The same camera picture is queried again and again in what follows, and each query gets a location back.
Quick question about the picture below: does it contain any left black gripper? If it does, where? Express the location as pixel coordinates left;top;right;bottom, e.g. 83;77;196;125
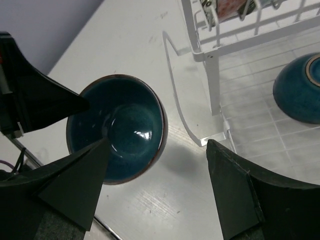
0;31;90;138

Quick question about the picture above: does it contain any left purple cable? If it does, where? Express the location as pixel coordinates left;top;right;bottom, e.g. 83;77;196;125
0;159;17;172

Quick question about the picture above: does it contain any beige bowl black rim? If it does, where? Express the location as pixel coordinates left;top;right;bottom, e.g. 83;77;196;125
272;52;320;125

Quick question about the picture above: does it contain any dark blue ceramic bowl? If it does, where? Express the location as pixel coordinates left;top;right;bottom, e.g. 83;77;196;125
66;74;169;185

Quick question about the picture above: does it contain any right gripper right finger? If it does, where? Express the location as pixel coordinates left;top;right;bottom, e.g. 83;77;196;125
206;139;320;240

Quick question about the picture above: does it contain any leaf patterned bowl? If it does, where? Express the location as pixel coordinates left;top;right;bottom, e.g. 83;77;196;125
200;0;217;27

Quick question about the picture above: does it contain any pink patterned bowl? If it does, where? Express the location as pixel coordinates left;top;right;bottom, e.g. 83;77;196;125
216;0;246;21

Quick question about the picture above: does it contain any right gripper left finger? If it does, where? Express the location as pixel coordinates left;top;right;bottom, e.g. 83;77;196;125
0;139;110;240

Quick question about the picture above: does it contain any white wire dish rack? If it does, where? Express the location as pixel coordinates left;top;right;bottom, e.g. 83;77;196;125
162;0;320;184

